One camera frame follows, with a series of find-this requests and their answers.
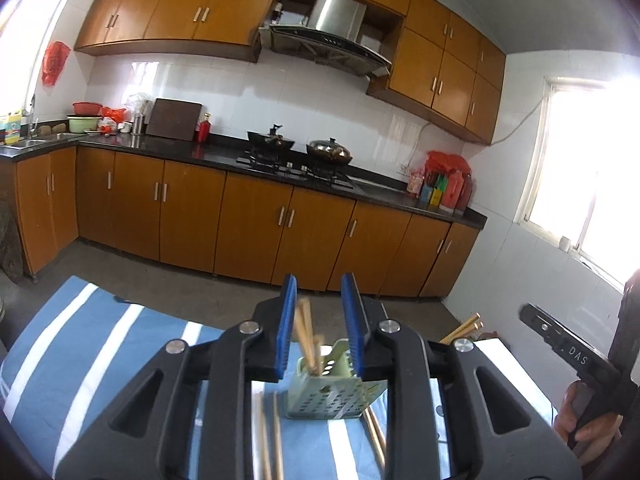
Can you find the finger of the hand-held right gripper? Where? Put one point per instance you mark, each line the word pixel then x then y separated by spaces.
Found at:
pixel 542 324

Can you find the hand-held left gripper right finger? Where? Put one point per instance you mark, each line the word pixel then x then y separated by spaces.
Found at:
pixel 352 325

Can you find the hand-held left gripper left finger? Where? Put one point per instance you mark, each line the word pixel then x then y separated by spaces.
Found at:
pixel 286 330

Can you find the green perforated chopstick holder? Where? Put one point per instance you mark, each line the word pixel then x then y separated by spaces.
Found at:
pixel 320 400

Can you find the person's right hand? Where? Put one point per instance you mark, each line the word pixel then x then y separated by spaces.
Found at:
pixel 590 432

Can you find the small white sill cup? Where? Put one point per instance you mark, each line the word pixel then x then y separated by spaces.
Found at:
pixel 564 244

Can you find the dark red sauce bottle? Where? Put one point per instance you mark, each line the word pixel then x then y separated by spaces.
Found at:
pixel 466 192

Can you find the colourful utensil rack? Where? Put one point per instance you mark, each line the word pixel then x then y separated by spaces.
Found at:
pixel 430 192

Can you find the wooden lower cabinets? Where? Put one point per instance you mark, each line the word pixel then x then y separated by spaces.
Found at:
pixel 190 210

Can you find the wooden cabinets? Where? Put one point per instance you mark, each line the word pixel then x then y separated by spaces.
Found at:
pixel 170 10
pixel 190 210

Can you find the red patterned packet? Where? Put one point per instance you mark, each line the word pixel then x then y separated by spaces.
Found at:
pixel 415 182

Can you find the black gas stove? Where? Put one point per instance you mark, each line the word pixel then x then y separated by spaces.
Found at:
pixel 295 170

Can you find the large red oil bottle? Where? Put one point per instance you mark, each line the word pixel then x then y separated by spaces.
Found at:
pixel 450 190

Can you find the dark lidded pot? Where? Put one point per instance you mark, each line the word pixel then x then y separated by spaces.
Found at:
pixel 327 151

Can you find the black kitchen countertop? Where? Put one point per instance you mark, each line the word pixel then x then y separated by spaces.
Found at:
pixel 220 156

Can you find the black wok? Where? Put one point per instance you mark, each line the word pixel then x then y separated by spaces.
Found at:
pixel 270 142

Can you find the red bag over bottles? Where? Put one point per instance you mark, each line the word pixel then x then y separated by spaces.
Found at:
pixel 447 160

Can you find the blue white striped tablecloth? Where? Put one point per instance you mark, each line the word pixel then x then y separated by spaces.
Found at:
pixel 75 350

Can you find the small red bottle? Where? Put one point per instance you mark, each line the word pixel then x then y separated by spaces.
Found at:
pixel 203 132

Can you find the dark wooden cutting board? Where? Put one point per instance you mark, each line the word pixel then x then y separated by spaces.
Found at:
pixel 172 120

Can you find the steel utensil cup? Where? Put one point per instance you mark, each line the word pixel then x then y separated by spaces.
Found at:
pixel 138 125

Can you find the white plastic bag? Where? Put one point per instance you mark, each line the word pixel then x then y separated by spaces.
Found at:
pixel 136 102

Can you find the crumpled red plastic bag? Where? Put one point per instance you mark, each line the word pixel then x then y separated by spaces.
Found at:
pixel 112 114

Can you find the dark hanging cloth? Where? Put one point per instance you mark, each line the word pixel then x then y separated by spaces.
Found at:
pixel 10 245

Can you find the green plastic basin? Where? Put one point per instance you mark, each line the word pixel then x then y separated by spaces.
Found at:
pixel 82 124

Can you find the red plastic basin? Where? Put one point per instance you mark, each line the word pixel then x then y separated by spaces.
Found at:
pixel 87 108

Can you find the steel sink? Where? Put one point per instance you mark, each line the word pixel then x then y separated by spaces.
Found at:
pixel 45 141

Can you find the steel range hood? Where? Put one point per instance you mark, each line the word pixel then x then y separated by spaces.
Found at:
pixel 335 15

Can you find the metal faucet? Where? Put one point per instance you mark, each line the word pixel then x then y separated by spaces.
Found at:
pixel 34 125

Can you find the wooden upper cabinets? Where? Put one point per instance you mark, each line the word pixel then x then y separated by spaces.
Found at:
pixel 170 10

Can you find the yellow green detergent bottle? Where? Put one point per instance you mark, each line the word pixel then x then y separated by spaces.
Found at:
pixel 11 127

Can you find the hanging red plastic bag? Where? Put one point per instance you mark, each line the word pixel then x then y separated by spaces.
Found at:
pixel 55 62

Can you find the bright window with white frame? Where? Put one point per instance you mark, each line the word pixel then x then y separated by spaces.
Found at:
pixel 585 185

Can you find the white wall socket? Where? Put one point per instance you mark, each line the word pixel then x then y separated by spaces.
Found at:
pixel 406 169

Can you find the sliding window with white frame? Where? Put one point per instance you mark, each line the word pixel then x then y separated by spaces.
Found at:
pixel 30 35

